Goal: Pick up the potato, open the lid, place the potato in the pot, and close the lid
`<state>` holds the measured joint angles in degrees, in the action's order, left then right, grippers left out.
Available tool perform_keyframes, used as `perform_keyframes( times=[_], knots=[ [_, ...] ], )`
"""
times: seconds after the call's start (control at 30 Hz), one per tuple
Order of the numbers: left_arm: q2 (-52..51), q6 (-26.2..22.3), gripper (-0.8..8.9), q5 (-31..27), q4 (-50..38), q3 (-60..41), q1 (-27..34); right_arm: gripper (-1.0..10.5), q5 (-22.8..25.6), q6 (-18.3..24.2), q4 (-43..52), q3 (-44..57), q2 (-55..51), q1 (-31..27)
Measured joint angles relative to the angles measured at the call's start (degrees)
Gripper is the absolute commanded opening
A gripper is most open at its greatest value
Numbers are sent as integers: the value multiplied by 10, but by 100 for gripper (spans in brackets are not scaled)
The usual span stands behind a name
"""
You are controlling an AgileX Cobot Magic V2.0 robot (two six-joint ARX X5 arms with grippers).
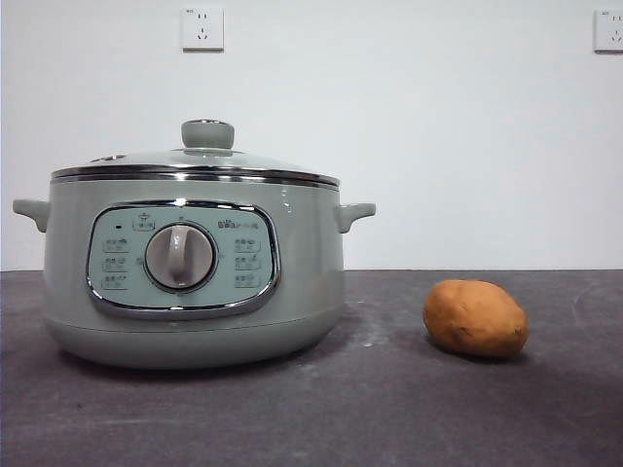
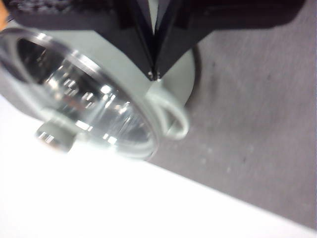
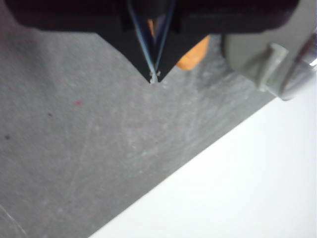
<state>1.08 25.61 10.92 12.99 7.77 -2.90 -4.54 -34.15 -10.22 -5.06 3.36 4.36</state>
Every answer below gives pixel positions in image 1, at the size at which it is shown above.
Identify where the glass lid with green knob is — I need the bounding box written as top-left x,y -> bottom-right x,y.
51,118 -> 341,189

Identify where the white wall socket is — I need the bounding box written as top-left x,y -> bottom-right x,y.
181,6 -> 226,54
593,8 -> 623,54

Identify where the pale green electric cooking pot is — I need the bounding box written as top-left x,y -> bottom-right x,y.
12,174 -> 377,370

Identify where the brown potato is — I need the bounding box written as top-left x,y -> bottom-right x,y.
421,278 -> 530,360

